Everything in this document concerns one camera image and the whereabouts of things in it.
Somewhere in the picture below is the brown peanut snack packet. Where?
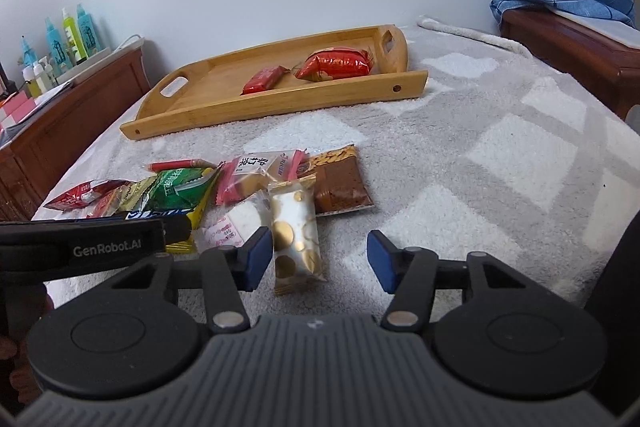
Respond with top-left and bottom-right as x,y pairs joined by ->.
299,144 -> 375,214

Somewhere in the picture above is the red and black sachet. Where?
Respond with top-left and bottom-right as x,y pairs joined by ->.
147,159 -> 218,173

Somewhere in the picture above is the white plastic tray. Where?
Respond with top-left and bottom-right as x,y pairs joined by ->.
57,34 -> 144,84

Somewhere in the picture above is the large red snack bag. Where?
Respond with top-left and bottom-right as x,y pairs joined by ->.
294,48 -> 375,82

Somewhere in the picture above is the stack of papers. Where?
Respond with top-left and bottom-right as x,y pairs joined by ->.
0,82 -> 77,144

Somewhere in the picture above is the green pea snack packet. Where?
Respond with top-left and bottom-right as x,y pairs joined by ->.
142,167 -> 223,212

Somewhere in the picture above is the white rolled cloth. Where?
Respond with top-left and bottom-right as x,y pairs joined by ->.
417,14 -> 526,54

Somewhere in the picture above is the dark olive snack packet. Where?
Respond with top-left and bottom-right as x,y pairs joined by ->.
116,177 -> 157,212

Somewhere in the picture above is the white and pink snack packet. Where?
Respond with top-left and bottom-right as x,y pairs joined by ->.
192,189 -> 273,258

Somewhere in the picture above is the small teal bottle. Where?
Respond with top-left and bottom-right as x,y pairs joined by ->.
20,36 -> 34,78

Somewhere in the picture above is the red snack bar packet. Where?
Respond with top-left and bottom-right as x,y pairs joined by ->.
241,66 -> 292,96

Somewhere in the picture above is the person's left hand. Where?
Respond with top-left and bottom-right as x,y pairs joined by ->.
0,335 -> 24,391

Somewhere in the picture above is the tall teal spray bottle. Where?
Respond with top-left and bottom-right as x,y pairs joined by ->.
75,4 -> 92,58

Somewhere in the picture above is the yellow and blue snack packet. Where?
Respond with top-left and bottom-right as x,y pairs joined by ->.
125,206 -> 202,255

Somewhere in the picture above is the white gold dotted snack packet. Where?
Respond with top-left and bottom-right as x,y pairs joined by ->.
266,173 -> 328,297

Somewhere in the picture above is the yellow green bottle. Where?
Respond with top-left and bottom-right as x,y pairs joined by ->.
61,8 -> 77,64

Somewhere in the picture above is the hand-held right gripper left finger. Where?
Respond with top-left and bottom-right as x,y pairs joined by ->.
107,227 -> 275,334

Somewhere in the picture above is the red biscuit packet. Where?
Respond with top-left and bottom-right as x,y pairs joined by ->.
44,179 -> 132,215

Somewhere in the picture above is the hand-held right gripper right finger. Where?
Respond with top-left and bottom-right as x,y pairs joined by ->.
366,229 -> 531,334

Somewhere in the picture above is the wooden chair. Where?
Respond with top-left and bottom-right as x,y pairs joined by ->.
500,4 -> 640,121

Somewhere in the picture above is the white bottle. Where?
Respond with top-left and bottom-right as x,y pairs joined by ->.
33,57 -> 52,94

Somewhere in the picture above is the wooden tray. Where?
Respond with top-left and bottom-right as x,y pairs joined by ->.
119,25 -> 429,141

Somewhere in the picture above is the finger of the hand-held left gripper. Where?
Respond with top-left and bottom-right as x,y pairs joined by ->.
161,217 -> 195,251

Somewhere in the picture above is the pink biscuit packet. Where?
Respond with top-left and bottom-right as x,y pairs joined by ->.
216,152 -> 283,206
270,149 -> 308,182

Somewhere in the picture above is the pink box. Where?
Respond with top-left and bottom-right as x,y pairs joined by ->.
0,91 -> 37,128

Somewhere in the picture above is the white seat cushion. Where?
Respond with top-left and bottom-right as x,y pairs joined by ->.
545,4 -> 640,44

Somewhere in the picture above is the wooden cabinet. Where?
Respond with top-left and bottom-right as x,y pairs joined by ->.
0,38 -> 153,223

